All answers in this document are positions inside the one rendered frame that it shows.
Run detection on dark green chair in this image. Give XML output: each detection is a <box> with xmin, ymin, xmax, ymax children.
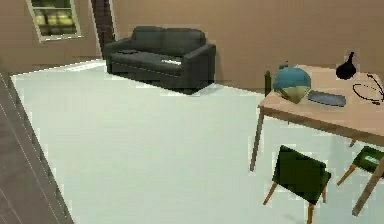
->
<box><xmin>336</xmin><ymin>145</ymin><xmax>384</xmax><ymax>187</ymax></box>
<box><xmin>262</xmin><ymin>144</ymin><xmax>332</xmax><ymax>224</ymax></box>

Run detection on light wooden table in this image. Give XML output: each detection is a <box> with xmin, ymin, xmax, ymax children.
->
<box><xmin>249</xmin><ymin>64</ymin><xmax>384</xmax><ymax>217</ymax></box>

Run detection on dark grey sofa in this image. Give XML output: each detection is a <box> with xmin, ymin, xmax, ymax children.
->
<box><xmin>102</xmin><ymin>25</ymin><xmax>217</xmax><ymax>95</ymax></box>

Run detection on black wire glasses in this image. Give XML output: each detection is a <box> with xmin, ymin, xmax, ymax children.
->
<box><xmin>352</xmin><ymin>73</ymin><xmax>384</xmax><ymax>106</ymax></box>

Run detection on white framed window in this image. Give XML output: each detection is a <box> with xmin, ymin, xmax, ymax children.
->
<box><xmin>25</xmin><ymin>0</ymin><xmax>84</xmax><ymax>43</ymax></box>

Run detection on white flat object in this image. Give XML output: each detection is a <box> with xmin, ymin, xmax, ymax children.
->
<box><xmin>161</xmin><ymin>58</ymin><xmax>183</xmax><ymax>66</ymax></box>

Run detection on dark brown room door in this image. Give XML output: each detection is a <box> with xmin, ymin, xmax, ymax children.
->
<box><xmin>90</xmin><ymin>0</ymin><xmax>117</xmax><ymax>58</ymax></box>

